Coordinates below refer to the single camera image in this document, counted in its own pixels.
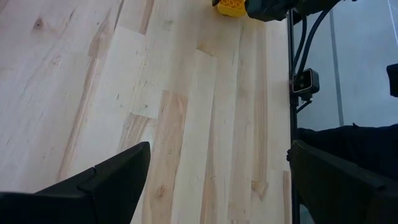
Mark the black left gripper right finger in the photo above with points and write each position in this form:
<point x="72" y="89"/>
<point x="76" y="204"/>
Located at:
<point x="335" y="193"/>

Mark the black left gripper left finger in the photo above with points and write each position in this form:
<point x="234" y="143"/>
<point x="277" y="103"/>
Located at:
<point x="93" y="196"/>

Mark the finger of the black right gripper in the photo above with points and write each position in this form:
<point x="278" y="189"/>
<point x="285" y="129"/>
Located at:
<point x="215" y="2"/>
<point x="267" y="9"/>

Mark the orange-yellow long toy block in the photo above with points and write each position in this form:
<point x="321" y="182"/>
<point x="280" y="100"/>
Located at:
<point x="231" y="7"/>

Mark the person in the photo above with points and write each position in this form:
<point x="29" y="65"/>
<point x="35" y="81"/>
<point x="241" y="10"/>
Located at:
<point x="351" y="146"/>

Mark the black object beyond table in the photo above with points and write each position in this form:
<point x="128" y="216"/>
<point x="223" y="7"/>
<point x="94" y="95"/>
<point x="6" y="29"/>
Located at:
<point x="393" y="79"/>

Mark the small black table camera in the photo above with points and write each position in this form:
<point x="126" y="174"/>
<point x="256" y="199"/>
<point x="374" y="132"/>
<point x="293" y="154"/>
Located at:
<point x="305" y="81"/>

